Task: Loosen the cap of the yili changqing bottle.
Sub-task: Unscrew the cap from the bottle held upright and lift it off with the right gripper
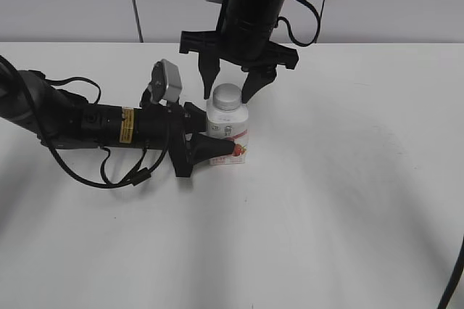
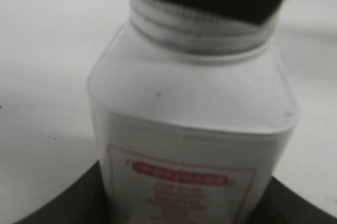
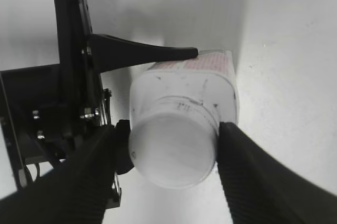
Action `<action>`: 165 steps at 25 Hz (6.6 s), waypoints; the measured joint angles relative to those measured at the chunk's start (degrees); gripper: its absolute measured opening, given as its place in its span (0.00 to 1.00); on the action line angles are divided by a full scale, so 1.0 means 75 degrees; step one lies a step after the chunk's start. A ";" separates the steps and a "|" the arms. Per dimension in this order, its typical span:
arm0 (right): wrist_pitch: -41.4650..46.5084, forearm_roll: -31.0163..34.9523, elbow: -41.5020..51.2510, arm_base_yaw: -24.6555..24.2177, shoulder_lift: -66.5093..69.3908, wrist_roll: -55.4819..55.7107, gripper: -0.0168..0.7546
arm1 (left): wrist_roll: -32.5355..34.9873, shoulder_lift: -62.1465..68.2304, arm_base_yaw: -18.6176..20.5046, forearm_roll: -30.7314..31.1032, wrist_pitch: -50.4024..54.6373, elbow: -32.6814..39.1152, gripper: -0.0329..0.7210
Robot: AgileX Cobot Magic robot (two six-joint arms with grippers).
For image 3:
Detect white bottle cap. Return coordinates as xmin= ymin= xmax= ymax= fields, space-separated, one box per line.
xmin=128 ymin=112 xmax=219 ymax=190

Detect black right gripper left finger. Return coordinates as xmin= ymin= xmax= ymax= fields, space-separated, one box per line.
xmin=1 ymin=126 xmax=115 ymax=223

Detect white yili yogurt bottle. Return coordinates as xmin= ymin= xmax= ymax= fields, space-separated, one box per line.
xmin=128 ymin=49 xmax=239 ymax=156

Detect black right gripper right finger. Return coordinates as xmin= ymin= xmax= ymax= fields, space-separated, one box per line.
xmin=217 ymin=123 xmax=336 ymax=223

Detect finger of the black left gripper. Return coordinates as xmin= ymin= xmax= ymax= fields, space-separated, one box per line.
xmin=115 ymin=120 xmax=134 ymax=175
xmin=88 ymin=34 xmax=198 ymax=73

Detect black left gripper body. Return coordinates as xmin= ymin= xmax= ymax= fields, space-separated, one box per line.
xmin=0 ymin=0 xmax=123 ymax=209

